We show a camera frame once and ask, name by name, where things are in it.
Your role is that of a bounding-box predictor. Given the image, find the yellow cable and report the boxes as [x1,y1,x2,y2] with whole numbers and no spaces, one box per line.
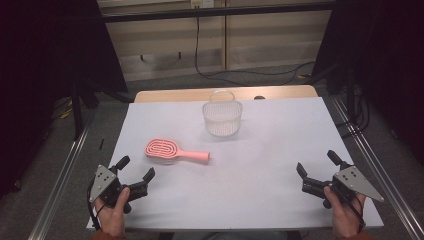
[58,99,75,120]

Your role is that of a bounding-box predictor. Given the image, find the person's grey trousers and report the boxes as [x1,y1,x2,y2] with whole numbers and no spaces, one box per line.
[171,230,288,240]

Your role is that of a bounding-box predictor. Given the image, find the white power outlet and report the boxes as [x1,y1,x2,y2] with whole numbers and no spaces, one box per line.
[190,0,215,10]

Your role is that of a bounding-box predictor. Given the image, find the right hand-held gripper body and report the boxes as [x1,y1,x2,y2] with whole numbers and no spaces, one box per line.
[301,164,385,210]

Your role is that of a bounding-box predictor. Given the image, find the bundle of black cables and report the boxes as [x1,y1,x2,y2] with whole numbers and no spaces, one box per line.
[335,84,372,138]

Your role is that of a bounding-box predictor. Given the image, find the person's right hand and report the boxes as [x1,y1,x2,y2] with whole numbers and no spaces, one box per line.
[323,185,367,239]

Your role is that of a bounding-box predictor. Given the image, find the hand-held gripper cable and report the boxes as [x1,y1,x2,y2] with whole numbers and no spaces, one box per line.
[86,179,102,232]
[339,188,367,232]

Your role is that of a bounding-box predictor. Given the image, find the long black floor cable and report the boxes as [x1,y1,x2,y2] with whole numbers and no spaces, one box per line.
[194,6,316,87]

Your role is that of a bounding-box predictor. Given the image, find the right hand-held gripper cable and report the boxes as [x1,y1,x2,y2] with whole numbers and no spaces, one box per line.
[339,188,367,232]

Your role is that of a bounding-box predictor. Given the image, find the clear plastic basket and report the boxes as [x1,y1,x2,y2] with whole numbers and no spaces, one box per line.
[201,89,244,138]

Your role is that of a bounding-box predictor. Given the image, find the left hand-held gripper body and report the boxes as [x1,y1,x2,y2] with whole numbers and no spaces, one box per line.
[88,164,150,215]

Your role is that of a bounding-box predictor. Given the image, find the left hand-held gripper cable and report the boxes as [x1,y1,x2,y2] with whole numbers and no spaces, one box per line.
[86,179,102,232]

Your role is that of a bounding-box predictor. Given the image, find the white table mat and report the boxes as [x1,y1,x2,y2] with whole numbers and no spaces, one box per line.
[85,96,385,232]

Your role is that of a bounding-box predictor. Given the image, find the black metal bar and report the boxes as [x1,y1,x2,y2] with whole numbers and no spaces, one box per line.
[99,1,335,24]

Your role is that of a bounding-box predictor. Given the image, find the metal floor rail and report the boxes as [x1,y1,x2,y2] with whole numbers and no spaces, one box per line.
[27,122,92,240]
[332,95,424,240]

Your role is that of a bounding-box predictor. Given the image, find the black curtain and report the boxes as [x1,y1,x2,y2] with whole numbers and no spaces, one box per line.
[312,0,424,165]
[0,0,129,201]

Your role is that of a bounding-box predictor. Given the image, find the black metal stand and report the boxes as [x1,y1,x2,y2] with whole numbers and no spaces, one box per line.
[70,79,85,140]

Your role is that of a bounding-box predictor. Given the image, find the pink hairbrush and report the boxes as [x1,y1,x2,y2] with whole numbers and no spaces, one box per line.
[144,138,212,166]

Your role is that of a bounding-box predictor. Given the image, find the wooden table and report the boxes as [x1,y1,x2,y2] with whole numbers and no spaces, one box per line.
[134,84,319,104]

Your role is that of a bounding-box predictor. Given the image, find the person's left hand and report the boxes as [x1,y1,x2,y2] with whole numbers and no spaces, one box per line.
[94,187,132,238]

